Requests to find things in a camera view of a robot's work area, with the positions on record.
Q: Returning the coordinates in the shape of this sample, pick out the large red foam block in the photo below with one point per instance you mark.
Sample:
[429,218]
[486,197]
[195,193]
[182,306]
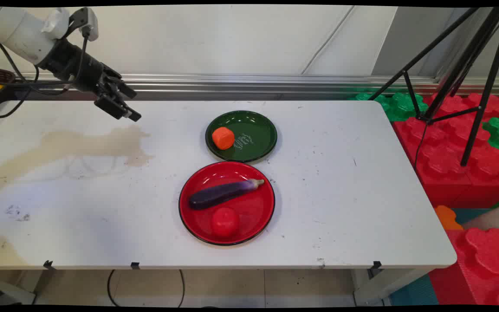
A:
[444,151]

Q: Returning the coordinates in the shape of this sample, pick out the purple toy eggplant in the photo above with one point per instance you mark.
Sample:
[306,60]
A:
[221,193]

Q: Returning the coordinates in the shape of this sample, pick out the orange foam piece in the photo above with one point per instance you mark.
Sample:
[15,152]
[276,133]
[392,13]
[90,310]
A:
[447,217]

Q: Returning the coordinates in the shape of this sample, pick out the white table leg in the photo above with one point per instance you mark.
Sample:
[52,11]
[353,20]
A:
[383,288]

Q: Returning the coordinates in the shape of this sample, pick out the dark green plate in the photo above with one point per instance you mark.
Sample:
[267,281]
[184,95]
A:
[249,135]

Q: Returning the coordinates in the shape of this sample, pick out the red foam block with flower studs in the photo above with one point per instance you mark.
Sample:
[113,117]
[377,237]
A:
[483,264]

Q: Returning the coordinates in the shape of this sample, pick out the orange toy fruit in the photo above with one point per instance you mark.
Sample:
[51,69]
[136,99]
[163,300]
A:
[223,138]

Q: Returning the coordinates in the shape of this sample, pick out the red toy tomato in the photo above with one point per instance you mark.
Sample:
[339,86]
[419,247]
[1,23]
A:
[225,222]

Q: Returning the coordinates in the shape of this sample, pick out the black table edge clip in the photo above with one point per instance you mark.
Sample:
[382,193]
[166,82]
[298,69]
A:
[376,266]
[135,265]
[49,264]

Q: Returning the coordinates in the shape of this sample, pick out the black tripod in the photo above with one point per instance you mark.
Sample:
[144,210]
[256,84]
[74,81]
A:
[477,60]

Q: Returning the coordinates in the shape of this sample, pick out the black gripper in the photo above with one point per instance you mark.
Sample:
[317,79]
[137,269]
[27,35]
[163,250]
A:
[74,65]

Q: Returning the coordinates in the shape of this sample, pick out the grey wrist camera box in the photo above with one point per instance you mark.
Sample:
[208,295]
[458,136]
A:
[85,21]

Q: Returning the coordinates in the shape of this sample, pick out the red plate with black rim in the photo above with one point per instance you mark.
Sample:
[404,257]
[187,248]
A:
[249,212]

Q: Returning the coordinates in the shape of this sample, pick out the aluminium wall rail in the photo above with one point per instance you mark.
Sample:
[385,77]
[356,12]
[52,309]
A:
[275,82]

